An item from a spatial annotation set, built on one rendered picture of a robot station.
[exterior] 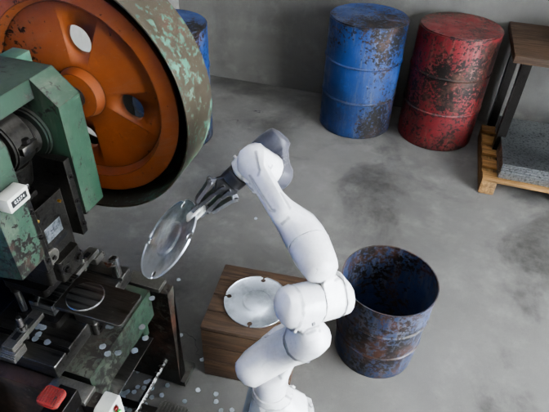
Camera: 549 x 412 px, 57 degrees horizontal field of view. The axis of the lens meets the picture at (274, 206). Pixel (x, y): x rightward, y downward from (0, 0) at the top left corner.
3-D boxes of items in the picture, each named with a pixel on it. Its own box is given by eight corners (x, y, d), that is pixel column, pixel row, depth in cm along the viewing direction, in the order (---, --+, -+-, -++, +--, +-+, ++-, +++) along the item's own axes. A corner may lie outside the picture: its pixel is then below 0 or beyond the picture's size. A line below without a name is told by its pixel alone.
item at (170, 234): (164, 205, 183) (162, 204, 183) (208, 195, 162) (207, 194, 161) (131, 279, 172) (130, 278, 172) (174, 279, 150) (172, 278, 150)
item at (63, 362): (131, 278, 192) (130, 267, 188) (59, 378, 159) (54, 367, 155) (64, 260, 199) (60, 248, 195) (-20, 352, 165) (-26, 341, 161)
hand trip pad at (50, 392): (73, 404, 148) (67, 389, 143) (60, 422, 143) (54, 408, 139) (53, 396, 149) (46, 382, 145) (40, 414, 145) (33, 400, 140)
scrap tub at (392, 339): (419, 323, 260) (442, 257, 230) (412, 393, 229) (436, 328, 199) (340, 302, 269) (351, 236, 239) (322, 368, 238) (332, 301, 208)
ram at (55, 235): (91, 257, 166) (72, 185, 147) (64, 290, 155) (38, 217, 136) (46, 245, 170) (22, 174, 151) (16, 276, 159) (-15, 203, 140)
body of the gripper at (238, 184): (247, 173, 159) (228, 191, 163) (228, 159, 155) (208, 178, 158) (251, 188, 154) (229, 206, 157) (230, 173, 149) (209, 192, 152)
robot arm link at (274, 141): (256, 190, 141) (278, 201, 149) (291, 160, 136) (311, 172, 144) (237, 147, 151) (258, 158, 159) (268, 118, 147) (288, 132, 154)
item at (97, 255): (105, 255, 193) (100, 235, 187) (79, 286, 181) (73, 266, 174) (91, 251, 194) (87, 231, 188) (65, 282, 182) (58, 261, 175)
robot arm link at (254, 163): (335, 235, 133) (292, 154, 150) (294, 217, 119) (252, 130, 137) (304, 259, 137) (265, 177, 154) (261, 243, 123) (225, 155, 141)
